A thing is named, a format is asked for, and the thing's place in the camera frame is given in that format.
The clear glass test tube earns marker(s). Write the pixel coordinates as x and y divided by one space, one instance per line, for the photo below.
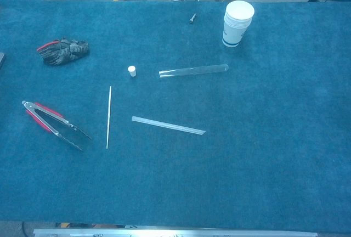
192 71

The small white cap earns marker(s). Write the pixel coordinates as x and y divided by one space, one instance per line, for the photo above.
132 70

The clear plastic ruler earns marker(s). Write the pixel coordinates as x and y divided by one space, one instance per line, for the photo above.
168 125

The thin white stick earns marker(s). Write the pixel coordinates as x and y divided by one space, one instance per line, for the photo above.
108 116

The small metal bolt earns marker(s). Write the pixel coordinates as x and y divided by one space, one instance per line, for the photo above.
192 18

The blue cloth table cover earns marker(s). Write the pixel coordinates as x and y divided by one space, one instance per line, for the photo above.
246 165

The stack of white paper cups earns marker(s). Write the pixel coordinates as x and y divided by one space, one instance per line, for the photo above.
237 23

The black and red work glove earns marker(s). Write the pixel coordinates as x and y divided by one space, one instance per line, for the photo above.
63 51

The aluminium rail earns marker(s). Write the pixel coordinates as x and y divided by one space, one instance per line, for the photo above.
164 232

